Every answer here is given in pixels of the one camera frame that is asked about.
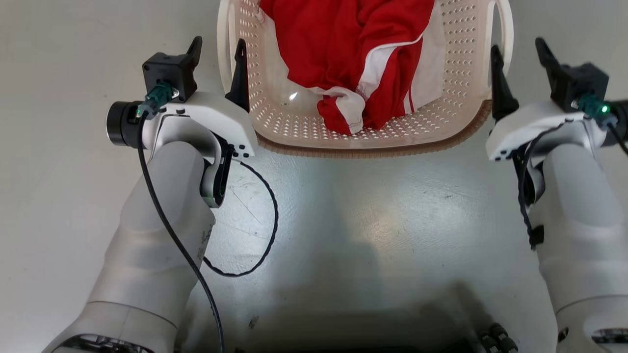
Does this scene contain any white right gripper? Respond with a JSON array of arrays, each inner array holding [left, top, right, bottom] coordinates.
[[486, 37, 628, 162]]

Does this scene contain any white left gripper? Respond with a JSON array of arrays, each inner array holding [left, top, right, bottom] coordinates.
[[106, 36, 259, 159]]

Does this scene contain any beige perforated plastic laundry basket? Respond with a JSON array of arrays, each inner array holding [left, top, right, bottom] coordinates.
[[217, 0, 515, 159]]

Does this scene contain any red white sports garment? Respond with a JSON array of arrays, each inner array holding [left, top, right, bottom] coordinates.
[[259, 0, 437, 136]]

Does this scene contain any black camera cable green plug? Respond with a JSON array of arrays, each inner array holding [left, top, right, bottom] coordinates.
[[135, 82, 226, 353], [571, 93, 628, 156]]

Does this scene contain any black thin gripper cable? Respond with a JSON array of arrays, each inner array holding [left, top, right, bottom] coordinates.
[[517, 123, 567, 252]]

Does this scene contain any black looped thin cable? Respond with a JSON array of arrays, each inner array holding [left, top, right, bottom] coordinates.
[[203, 158, 280, 278]]

